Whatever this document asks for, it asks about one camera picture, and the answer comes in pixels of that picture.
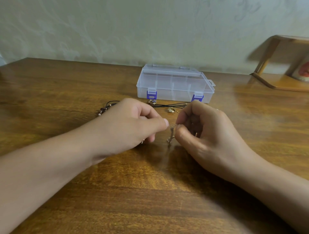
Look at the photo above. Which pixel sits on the person's left hand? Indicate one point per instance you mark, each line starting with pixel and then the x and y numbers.
pixel 123 128

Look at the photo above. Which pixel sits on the person's right hand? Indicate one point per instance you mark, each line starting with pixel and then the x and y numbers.
pixel 215 140

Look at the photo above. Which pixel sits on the clear plastic organizer box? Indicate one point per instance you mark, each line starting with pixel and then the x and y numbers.
pixel 175 84

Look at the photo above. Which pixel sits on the person's right forearm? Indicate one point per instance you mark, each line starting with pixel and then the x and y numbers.
pixel 285 197

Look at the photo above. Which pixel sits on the person's left forearm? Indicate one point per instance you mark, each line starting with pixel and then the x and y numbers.
pixel 38 181

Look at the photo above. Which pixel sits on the wooden shelf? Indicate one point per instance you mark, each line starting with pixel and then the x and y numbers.
pixel 282 79

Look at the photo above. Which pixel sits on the white printed mug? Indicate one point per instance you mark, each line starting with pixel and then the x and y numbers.
pixel 303 70

